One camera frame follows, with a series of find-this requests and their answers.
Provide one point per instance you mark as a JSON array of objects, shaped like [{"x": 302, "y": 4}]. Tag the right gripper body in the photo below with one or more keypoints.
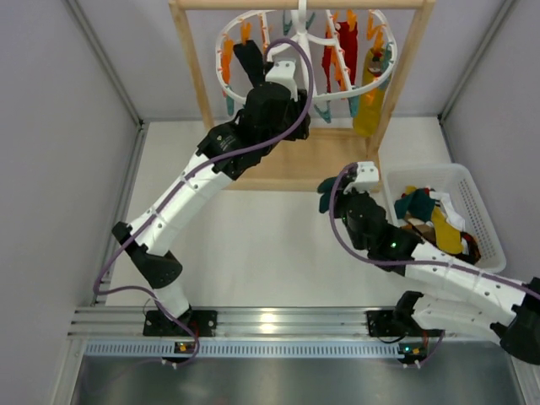
[{"x": 340, "y": 197}]

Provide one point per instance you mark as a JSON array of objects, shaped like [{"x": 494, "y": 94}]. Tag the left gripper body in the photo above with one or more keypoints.
[{"x": 261, "y": 89}]

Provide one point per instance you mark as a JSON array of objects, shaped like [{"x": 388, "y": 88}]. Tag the yellow sock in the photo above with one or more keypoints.
[
  {"x": 368, "y": 117},
  {"x": 448, "y": 238}
]

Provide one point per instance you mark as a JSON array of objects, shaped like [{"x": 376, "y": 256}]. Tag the white oval clip hanger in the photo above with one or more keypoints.
[{"x": 297, "y": 30}]

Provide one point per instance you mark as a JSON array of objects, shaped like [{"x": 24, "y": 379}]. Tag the teal sock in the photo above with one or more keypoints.
[
  {"x": 324, "y": 189},
  {"x": 417, "y": 203}
]

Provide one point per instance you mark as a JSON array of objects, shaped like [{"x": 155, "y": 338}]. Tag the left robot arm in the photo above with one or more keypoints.
[{"x": 221, "y": 158}]

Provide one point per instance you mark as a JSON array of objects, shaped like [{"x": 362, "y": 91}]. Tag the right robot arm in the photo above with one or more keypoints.
[{"x": 482, "y": 304}]

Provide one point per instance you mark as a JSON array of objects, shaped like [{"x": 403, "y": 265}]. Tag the wooden hanger stand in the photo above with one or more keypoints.
[{"x": 332, "y": 143}]

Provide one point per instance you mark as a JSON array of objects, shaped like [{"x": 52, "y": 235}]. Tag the black sock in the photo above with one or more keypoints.
[{"x": 251, "y": 59}]

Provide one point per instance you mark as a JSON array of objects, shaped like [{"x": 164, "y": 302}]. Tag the teal sock in basket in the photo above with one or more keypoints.
[{"x": 417, "y": 203}]

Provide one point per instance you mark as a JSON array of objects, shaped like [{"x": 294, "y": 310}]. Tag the red sock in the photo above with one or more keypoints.
[
  {"x": 328, "y": 63},
  {"x": 348, "y": 39}
]

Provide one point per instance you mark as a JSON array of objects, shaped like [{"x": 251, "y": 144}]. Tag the white sock in basket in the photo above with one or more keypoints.
[{"x": 452, "y": 217}]

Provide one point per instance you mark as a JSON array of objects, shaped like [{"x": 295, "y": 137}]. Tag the yellow sock in basket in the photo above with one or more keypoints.
[{"x": 448, "y": 238}]

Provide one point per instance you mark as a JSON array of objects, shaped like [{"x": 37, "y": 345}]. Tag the white plastic basket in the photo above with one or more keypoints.
[{"x": 457, "y": 182}]

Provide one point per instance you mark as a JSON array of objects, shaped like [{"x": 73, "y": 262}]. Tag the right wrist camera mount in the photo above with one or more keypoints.
[{"x": 361, "y": 177}]

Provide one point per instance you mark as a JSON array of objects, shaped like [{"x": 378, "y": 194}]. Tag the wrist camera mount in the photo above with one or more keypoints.
[
  {"x": 282, "y": 72},
  {"x": 361, "y": 177}
]

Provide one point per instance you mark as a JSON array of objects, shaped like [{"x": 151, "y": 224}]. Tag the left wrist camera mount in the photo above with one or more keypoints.
[{"x": 282, "y": 72}]

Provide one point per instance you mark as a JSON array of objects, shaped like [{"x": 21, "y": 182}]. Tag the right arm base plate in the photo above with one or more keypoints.
[{"x": 386, "y": 324}]

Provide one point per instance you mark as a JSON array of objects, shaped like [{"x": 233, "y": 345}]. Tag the grey slotted cable duct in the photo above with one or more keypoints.
[{"x": 251, "y": 349}]

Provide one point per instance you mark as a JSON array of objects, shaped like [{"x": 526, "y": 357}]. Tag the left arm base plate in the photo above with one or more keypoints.
[{"x": 201, "y": 322}]

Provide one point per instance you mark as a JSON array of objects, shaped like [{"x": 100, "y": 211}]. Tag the aluminium rail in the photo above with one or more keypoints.
[{"x": 244, "y": 322}]

